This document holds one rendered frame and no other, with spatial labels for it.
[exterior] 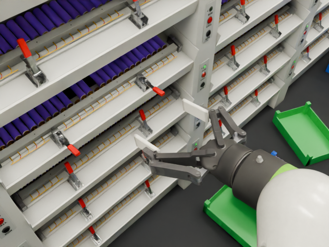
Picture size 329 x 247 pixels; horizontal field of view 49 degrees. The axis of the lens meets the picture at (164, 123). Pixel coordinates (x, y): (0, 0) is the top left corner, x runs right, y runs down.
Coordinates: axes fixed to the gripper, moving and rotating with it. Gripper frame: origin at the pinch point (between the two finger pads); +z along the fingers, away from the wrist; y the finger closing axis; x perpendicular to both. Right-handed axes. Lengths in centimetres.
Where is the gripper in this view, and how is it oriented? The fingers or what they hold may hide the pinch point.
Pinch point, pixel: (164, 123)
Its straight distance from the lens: 74.1
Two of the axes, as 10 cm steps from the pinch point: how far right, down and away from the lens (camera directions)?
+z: -6.9, -4.0, 6.1
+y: 7.1, -5.4, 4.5
